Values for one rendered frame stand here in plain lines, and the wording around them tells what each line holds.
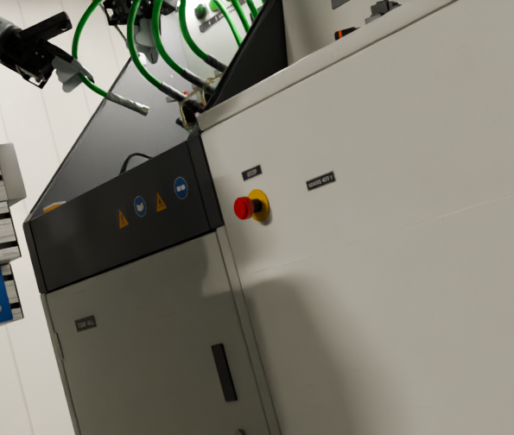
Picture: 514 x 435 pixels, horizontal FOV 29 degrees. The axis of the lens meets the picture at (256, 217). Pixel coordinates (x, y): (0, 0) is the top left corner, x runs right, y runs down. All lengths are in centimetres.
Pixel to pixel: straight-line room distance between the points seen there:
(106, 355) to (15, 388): 191
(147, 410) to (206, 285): 35
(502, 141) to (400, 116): 16
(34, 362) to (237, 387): 232
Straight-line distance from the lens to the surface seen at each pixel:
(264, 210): 155
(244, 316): 165
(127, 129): 240
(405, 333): 139
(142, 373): 194
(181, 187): 172
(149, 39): 210
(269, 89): 152
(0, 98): 416
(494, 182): 126
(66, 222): 207
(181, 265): 176
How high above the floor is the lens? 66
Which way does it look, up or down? 4 degrees up
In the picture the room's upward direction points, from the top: 15 degrees counter-clockwise
